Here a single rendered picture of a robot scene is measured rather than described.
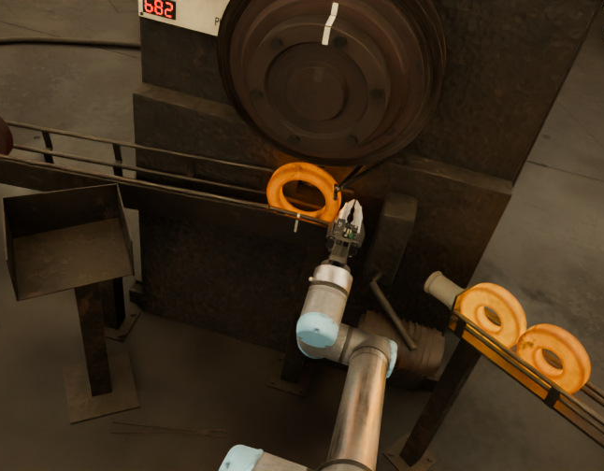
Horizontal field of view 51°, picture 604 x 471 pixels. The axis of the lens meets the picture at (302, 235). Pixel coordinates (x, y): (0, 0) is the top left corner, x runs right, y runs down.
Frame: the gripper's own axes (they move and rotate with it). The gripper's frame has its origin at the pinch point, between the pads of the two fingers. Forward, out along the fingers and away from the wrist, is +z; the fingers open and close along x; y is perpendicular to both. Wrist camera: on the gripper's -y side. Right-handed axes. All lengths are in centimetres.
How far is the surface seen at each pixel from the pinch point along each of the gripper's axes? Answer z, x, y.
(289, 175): -1.0, 16.7, 7.3
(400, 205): 0.7, -10.8, 5.0
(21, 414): -63, 77, -58
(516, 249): 62, -69, -99
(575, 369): -30, -53, 11
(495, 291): -16.7, -35.1, 8.5
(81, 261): -32, 59, -5
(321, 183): -1.1, 8.8, 7.5
